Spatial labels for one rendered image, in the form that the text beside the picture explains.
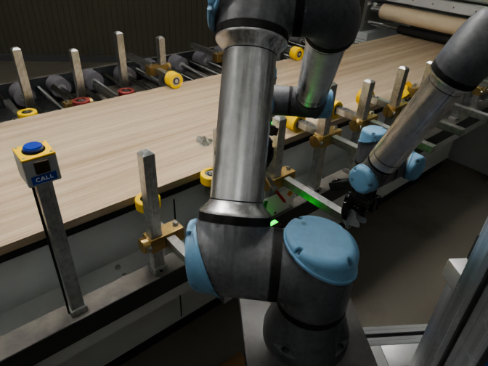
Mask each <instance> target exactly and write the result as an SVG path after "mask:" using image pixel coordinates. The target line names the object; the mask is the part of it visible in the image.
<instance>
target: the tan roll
mask: <svg viewBox="0 0 488 366"><path fill-rule="evenodd" d="M371 11H373V12H379V13H378V16H379V18H380V19H382V20H388V21H392V22H396V23H401V24H405V25H411V26H415V27H419V28H425V29H429V30H432V31H438V32H442V33H448V34H451V35H453V34H454V33H455V32H456V30H457V29H458V28H459V27H460V26H461V25H462V24H463V23H464V22H465V21H466V20H467V19H465V18H461V17H454V16H449V15H443V14H439V13H435V12H427V11H423V10H419V9H412V8H408V7H401V6H397V5H393V4H386V3H385V4H383V5H382V6H381V8H377V7H371Z"/></svg>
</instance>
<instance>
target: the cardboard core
mask: <svg viewBox="0 0 488 366"><path fill-rule="evenodd" d="M220 366H245V358H244V356H243V355H242V354H241V353H239V352H238V353H236V354H235V355H234V356H233V357H231V358H230V359H228V360H227V361H226V362H224V363H223V364H222V365H220Z"/></svg>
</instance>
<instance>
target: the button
mask: <svg viewBox="0 0 488 366"><path fill-rule="evenodd" d="M42 149H43V145H42V143H40V142H29V143H26V144H24V145H23V151H24V152H25V153H37V152H39V151H41V150H42Z"/></svg>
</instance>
